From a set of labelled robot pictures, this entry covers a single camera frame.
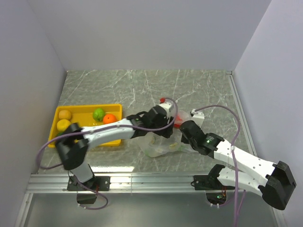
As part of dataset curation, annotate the red fruit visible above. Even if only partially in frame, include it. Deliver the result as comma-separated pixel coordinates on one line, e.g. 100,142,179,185
174,115,186,128

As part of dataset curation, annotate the clear plastic bag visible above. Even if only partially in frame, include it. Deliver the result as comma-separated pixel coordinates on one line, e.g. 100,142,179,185
136,110,195,157

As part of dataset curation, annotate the light green fruit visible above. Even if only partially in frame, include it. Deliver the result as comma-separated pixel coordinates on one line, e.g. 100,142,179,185
92,108,106,122

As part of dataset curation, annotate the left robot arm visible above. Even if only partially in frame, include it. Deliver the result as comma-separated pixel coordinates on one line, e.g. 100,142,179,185
55,103,177,190

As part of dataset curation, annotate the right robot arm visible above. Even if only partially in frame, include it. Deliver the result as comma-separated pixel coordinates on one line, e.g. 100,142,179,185
180,121,296,210

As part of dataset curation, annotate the pale orange fruit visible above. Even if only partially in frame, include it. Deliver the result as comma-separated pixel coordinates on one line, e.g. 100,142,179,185
58,110,71,120

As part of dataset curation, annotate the yellow fruit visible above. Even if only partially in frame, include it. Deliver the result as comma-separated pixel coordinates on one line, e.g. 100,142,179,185
56,119,71,132

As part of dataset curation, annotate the dark green fruit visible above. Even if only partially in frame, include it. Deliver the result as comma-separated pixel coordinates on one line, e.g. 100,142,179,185
56,131,63,137

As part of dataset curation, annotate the yellow plastic tray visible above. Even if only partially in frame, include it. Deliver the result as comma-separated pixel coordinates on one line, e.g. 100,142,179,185
48,104,122,140

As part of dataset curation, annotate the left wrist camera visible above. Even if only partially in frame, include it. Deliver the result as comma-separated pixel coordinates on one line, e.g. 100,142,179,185
159,97,174,118

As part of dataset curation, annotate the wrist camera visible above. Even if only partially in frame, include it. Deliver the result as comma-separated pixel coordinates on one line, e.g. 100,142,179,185
159,97,174,118
190,109,205,128

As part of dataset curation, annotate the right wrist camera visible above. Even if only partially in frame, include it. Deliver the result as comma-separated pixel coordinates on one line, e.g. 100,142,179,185
190,109,205,128

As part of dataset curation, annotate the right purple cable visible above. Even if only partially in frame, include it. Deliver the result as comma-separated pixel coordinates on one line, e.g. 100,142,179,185
190,105,247,227

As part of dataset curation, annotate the purple cable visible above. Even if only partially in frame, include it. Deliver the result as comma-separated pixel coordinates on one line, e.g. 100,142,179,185
36,96,178,210
190,105,247,227

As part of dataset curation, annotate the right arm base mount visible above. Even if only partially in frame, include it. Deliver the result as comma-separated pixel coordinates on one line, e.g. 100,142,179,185
190,175,235,207

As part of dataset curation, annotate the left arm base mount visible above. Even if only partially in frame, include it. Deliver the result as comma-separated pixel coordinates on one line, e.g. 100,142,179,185
67,175,110,205

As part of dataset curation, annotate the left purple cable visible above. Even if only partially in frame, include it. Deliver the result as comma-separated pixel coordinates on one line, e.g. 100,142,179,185
36,96,178,210

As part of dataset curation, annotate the aluminium rail frame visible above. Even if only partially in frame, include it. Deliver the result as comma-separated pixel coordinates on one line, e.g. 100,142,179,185
14,70,292,227

